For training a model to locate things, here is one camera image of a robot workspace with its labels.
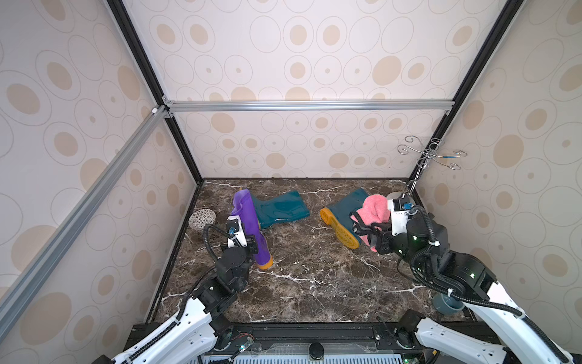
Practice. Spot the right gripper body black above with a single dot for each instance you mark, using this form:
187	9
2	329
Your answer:
382	236

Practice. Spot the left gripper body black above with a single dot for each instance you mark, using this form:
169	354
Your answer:
247	250

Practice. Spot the pink cloth black trim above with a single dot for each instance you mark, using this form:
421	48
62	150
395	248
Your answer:
372	221

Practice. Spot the purple rubber boot yellow sole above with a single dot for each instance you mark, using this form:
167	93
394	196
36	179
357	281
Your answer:
243	206

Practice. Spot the teal rubber boot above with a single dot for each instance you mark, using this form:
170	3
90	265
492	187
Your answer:
286	208
337	216

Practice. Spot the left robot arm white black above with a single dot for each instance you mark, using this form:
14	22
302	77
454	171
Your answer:
204	305

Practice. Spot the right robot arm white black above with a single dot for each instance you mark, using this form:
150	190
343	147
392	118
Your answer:
469	280

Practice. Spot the patterned white bowl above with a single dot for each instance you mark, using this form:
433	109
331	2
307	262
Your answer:
200	218

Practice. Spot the grey-blue ceramic cup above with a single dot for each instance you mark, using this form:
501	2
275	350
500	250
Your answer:
446	305

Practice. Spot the chrome hook stand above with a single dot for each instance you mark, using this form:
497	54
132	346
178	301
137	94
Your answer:
426	156

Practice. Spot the diagonal aluminium bar left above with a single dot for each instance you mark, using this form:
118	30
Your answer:
21	294

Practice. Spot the horizontal aluminium bar back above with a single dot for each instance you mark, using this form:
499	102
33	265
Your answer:
311	106

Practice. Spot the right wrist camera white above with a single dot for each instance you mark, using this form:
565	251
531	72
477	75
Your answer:
398	204

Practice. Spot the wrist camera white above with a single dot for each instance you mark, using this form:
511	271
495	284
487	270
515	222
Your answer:
236	233
398	204

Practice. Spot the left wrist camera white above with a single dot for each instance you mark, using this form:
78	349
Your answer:
236	233

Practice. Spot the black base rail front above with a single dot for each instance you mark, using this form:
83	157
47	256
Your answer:
325	342

